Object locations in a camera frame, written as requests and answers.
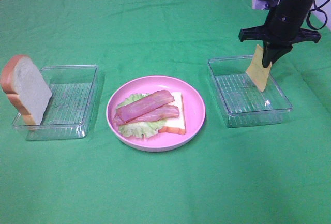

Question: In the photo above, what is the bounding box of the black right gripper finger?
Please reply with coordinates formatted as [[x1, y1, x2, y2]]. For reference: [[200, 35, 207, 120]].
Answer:
[[268, 47, 291, 64], [262, 41, 271, 68]]

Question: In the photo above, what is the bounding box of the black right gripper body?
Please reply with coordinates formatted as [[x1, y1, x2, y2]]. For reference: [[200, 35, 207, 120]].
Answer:
[[238, 25, 321, 46]]

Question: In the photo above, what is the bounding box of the yellow cheese slice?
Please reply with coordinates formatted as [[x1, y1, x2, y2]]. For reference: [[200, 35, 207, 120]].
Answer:
[[246, 44, 272, 92]]

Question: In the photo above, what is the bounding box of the bread slice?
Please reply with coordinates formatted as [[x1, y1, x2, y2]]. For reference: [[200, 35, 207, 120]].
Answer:
[[1, 55, 52, 125], [158, 92, 186, 135]]

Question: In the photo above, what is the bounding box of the bacon strip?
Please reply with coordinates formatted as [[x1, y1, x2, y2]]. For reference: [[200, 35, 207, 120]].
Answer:
[[113, 104, 182, 125], [116, 90, 174, 123]]

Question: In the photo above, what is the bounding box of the green lettuce leaf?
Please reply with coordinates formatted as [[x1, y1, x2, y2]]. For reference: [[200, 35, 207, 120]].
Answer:
[[113, 93, 166, 139]]

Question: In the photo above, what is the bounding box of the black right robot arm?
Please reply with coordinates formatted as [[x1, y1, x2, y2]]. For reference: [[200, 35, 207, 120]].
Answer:
[[238, 0, 321, 68]]

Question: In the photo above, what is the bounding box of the clear right plastic tray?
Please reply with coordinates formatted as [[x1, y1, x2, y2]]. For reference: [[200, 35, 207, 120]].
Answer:
[[207, 55, 292, 128]]

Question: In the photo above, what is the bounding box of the clear plastic tray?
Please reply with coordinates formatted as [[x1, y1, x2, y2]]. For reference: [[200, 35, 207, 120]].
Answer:
[[12, 65, 99, 141], [207, 55, 292, 128]]

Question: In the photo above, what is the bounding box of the pink round plate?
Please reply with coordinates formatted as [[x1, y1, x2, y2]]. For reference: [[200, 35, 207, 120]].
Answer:
[[106, 75, 206, 152]]

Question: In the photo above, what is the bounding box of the green tablecloth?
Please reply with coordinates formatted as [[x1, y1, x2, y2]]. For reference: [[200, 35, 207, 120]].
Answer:
[[1, 0, 330, 223]]

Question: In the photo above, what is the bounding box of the clear left plastic tray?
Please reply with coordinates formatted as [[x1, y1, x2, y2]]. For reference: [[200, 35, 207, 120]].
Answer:
[[12, 65, 99, 141]]

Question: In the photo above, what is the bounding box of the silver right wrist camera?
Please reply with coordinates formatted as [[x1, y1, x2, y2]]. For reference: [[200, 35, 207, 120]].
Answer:
[[252, 0, 280, 10]]

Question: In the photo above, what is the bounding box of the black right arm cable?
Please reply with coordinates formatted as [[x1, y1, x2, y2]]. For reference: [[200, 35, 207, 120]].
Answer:
[[306, 0, 331, 31]]

